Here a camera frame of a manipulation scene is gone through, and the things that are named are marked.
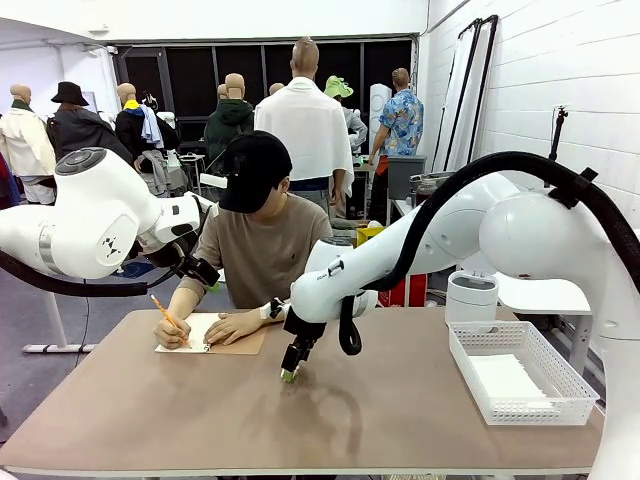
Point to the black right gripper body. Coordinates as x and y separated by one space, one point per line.
305 334

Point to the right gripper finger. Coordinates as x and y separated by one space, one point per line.
291 365
306 355

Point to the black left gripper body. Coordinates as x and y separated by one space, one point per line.
170 252

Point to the brown spiral notebook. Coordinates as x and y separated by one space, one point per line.
240 346

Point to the yellow pencil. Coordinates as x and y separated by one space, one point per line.
162 314

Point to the white paper sheet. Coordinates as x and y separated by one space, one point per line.
505 377

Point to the person's right forearm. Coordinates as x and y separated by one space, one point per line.
186 302

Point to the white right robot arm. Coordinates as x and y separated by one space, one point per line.
525 235

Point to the person's left forearm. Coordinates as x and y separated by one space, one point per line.
272 315

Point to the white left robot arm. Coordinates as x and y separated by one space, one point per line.
100 210

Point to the person's left hand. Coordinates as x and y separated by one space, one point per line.
232 326

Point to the person's right hand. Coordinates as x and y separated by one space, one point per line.
170 336

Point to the person in beige sweater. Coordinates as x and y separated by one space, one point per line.
265 250

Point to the white cap-mounted device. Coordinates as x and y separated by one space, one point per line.
214 181

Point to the red paper bag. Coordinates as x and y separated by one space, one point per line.
407 292

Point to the black baseball cap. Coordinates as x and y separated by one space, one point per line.
255 170

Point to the mannequin with yellow collar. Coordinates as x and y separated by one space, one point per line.
132 127

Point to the white stand leg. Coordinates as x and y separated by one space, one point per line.
57 325

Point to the mannequin in dark green jacket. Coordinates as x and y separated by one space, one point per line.
227 130

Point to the mannequin with black hat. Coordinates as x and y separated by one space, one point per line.
80 130

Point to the small white table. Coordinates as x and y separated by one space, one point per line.
400 207

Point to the white cylindrical bin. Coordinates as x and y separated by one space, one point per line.
470 300

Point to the mannequin with white towel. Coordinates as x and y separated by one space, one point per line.
300 120

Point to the mannequin in cream coat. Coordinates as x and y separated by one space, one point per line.
22 140

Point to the mannequin with green hat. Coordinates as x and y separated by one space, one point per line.
337 87

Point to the mannequin in floral shirt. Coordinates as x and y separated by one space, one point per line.
400 125

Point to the white side table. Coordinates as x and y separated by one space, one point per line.
545 295

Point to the white perforated plastic basket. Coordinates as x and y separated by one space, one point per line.
570 400

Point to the black-framed white panels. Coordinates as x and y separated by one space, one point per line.
465 100

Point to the black tripod pole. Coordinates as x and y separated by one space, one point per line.
557 130

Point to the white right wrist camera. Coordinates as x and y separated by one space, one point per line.
274 310

